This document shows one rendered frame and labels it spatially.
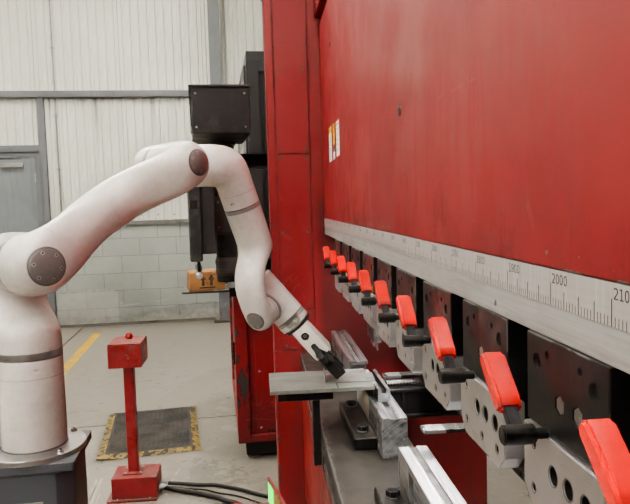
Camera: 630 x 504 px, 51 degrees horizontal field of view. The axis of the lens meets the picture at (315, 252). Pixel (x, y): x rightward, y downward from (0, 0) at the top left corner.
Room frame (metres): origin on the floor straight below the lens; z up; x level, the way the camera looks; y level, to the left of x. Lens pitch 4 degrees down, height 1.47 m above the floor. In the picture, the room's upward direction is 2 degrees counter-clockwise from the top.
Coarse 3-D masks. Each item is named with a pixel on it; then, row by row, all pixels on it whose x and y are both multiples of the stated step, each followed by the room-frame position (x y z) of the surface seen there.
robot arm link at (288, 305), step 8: (272, 280) 1.68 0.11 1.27; (272, 288) 1.67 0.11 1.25; (280, 288) 1.68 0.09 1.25; (272, 296) 1.65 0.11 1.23; (280, 296) 1.67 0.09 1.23; (288, 296) 1.68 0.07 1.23; (280, 304) 1.66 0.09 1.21; (288, 304) 1.67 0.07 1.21; (296, 304) 1.69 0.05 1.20; (280, 312) 1.66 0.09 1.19; (288, 312) 1.67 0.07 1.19; (280, 320) 1.67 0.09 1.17
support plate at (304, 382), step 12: (288, 372) 1.79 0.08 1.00; (300, 372) 1.78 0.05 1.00; (312, 372) 1.78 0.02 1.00; (348, 372) 1.77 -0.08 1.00; (360, 372) 1.76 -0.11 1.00; (276, 384) 1.67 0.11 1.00; (288, 384) 1.67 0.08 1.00; (300, 384) 1.66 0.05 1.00; (312, 384) 1.66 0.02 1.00; (324, 384) 1.66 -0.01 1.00; (348, 384) 1.65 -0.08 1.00; (360, 384) 1.65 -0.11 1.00; (372, 384) 1.64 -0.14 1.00
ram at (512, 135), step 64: (384, 0) 1.28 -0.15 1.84; (448, 0) 0.87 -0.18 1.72; (512, 0) 0.65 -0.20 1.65; (576, 0) 0.52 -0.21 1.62; (320, 64) 2.54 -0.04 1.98; (384, 64) 1.30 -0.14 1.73; (448, 64) 0.87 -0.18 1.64; (512, 64) 0.65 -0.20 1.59; (576, 64) 0.52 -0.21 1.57; (384, 128) 1.31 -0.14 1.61; (448, 128) 0.87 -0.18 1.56; (512, 128) 0.66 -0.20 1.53; (576, 128) 0.52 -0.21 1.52; (384, 192) 1.32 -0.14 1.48; (448, 192) 0.88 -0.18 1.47; (512, 192) 0.66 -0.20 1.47; (576, 192) 0.52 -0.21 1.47; (384, 256) 1.34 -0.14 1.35; (512, 256) 0.66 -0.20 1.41; (576, 256) 0.52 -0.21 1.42; (576, 320) 0.52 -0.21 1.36
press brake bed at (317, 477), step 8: (304, 408) 2.42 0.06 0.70; (304, 416) 2.43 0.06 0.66; (304, 424) 2.45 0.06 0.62; (304, 432) 2.46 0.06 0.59; (304, 440) 2.48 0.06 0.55; (312, 440) 2.05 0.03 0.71; (304, 448) 2.50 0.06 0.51; (312, 448) 2.06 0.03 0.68; (304, 456) 2.51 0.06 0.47; (312, 456) 2.07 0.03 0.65; (304, 464) 2.53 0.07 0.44; (312, 464) 2.08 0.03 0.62; (312, 472) 2.09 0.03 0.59; (320, 472) 1.76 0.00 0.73; (328, 472) 1.54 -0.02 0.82; (312, 480) 2.11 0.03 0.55; (320, 480) 1.76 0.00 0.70; (328, 480) 1.54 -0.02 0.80; (312, 488) 2.12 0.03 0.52; (320, 488) 1.77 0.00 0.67; (328, 488) 1.57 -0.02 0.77; (312, 496) 2.13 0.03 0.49; (320, 496) 1.78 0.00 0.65; (328, 496) 1.54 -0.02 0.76
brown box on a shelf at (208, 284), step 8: (192, 272) 3.62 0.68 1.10; (208, 272) 3.64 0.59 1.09; (192, 280) 3.61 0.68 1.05; (200, 280) 3.62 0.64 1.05; (208, 280) 3.63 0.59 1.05; (216, 280) 3.65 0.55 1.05; (184, 288) 3.77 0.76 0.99; (192, 288) 3.61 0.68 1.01; (200, 288) 3.62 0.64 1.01; (208, 288) 3.63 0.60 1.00; (216, 288) 3.65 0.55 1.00; (224, 288) 3.66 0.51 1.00
